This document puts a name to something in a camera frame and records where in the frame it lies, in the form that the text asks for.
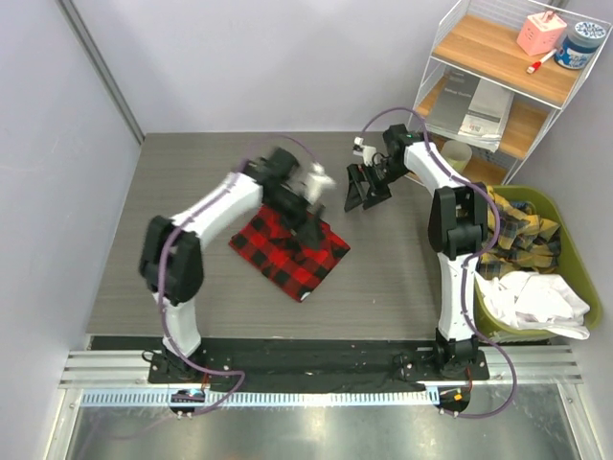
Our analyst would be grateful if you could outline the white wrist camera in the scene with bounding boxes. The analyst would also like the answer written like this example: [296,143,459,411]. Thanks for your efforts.
[352,137,377,167]
[300,162,336,205]

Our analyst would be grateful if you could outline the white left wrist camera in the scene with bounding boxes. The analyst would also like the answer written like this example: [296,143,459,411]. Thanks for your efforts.
[300,162,336,205]

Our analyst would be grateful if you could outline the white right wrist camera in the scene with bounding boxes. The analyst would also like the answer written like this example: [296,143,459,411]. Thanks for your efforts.
[352,137,377,167]

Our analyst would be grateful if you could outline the red white marker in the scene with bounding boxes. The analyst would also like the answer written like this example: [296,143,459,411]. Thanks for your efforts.
[526,48,557,75]

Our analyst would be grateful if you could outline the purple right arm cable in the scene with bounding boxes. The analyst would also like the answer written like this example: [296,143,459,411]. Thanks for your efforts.
[359,106,519,419]

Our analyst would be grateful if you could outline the white wire wooden shelf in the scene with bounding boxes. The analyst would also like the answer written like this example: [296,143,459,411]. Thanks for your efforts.
[414,0,612,185]

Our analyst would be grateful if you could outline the yellow green plastic cup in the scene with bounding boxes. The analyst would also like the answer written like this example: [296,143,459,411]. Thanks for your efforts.
[441,140,472,173]

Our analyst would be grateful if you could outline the aluminium rail frame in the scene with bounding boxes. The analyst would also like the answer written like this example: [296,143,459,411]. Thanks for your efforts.
[45,336,605,459]

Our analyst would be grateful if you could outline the grey booklets stack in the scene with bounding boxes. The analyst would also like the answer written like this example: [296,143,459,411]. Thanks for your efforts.
[425,68,514,152]

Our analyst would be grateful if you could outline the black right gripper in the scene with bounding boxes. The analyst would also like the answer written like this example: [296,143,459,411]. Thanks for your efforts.
[344,159,409,213]

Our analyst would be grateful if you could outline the blue lidded jar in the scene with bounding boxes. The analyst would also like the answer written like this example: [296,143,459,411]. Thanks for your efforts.
[554,21,607,70]

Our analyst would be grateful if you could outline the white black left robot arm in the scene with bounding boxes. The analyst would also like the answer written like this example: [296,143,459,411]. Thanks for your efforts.
[138,148,336,382]

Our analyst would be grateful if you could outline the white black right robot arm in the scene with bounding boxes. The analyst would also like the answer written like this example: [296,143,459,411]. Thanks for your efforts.
[344,125,488,379]

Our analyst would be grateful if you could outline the red black plaid shirt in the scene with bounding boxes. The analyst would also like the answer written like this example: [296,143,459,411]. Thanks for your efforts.
[229,205,351,302]

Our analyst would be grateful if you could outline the white slotted cable duct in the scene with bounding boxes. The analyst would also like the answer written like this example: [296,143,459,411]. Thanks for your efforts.
[80,387,440,408]

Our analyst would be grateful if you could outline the green laundry basket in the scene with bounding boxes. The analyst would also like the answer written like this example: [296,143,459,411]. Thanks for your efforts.
[474,186,602,343]

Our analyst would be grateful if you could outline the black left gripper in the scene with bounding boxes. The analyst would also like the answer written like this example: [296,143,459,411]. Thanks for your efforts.
[261,186,323,249]

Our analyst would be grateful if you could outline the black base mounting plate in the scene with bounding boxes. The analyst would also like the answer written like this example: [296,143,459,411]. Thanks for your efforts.
[89,334,490,417]

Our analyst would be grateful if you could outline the yellow plaid shirt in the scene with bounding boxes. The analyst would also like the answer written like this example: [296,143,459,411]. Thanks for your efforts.
[478,186,561,280]

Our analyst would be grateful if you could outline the pink cube box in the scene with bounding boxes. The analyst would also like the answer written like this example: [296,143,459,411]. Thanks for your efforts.
[516,11,567,56]

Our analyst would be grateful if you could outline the white shirt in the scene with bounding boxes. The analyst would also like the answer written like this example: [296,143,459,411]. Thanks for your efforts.
[475,271,590,340]

